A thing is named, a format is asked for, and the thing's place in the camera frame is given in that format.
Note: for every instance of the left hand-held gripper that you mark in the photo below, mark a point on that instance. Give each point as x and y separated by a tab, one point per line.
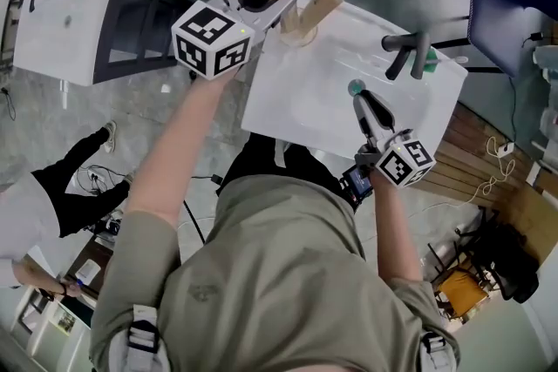
205	35

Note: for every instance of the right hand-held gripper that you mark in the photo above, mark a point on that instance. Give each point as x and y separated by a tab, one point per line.
403	163

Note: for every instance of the clear glass cup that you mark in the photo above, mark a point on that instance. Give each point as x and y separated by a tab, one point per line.
290	41

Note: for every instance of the person's right forearm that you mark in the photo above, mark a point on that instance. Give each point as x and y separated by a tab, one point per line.
392	231

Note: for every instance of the person's left forearm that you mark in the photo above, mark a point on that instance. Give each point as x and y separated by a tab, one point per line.
183	135

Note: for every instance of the green plastic cup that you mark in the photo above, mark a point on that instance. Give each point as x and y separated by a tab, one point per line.
431	61

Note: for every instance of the teal drain stopper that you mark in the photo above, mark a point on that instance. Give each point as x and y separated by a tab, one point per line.
355	86

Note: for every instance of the white basin wooden vanity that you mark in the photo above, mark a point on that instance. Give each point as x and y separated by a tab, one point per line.
314	91

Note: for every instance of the black screen device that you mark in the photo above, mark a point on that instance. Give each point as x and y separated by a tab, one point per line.
359	183

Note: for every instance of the dark metal faucet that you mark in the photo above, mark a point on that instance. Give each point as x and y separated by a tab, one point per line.
405	41

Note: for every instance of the wooden slat platform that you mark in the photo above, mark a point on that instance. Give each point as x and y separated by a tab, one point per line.
471	161

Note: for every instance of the person's olive shirt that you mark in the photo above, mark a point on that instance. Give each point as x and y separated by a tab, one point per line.
279	274

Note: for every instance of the black office chair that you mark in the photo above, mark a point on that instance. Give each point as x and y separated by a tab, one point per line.
505	257

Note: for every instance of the white basin black vanity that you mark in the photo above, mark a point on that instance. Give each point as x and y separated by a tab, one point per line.
56	39

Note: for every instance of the white power strip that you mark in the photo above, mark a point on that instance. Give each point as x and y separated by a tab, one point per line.
93	175

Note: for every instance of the dark brown cabinet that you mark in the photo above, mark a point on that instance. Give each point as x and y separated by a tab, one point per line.
100	244

